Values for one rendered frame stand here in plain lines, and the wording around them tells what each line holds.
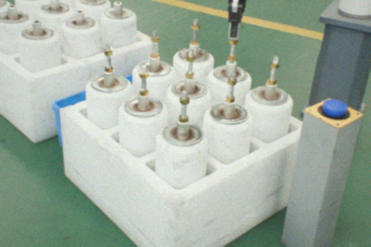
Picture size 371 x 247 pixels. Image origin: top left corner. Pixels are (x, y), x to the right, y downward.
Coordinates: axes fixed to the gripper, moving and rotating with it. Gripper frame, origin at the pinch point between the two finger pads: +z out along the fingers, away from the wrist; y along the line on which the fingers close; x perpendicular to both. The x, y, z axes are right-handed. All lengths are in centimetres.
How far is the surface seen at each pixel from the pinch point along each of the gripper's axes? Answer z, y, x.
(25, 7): 12, 27, 60
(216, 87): 12.0, -4.0, 2.2
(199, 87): 10.5, -7.8, 5.6
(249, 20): 36, 97, 1
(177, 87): 10.4, -9.2, 10.1
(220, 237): 32.6, -27.0, -3.1
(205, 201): 20.8, -31.1, 0.1
